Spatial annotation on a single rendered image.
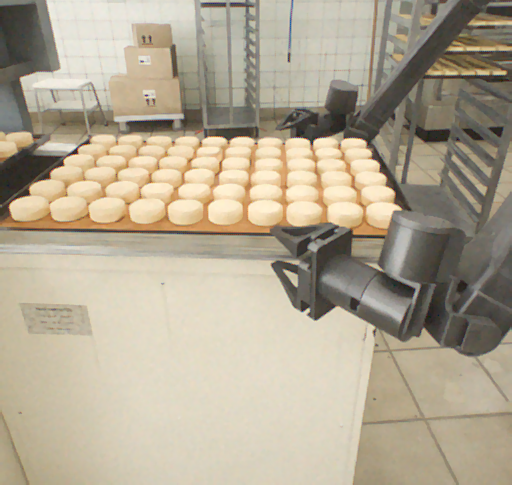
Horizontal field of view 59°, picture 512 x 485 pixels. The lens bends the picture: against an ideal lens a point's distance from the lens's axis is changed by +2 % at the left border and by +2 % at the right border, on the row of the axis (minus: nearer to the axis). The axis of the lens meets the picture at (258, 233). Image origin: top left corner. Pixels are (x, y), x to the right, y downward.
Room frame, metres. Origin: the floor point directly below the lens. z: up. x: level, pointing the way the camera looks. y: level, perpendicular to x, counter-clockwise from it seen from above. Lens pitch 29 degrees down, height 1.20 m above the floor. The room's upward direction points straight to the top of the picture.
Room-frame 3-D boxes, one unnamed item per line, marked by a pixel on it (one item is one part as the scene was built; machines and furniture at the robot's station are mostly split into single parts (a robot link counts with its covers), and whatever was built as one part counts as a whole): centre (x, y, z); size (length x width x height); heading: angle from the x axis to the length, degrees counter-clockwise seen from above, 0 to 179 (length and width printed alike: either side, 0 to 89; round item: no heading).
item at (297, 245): (0.47, -0.05, 0.91); 0.09 x 0.07 x 0.07; 43
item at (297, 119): (0.99, -0.08, 0.91); 0.09 x 0.07 x 0.07; 132
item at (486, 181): (2.18, -1.04, 0.42); 0.64 x 0.03 x 0.03; 176
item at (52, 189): (0.66, 0.33, 0.91); 0.05 x 0.05 x 0.02
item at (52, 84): (4.11, 1.69, 0.23); 0.45 x 0.45 x 0.46; 87
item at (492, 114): (2.18, -1.04, 0.69); 0.64 x 0.03 x 0.03; 176
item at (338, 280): (0.42, -0.10, 0.90); 0.07 x 0.07 x 0.10; 43
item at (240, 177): (0.70, 0.04, 0.91); 0.05 x 0.05 x 0.02
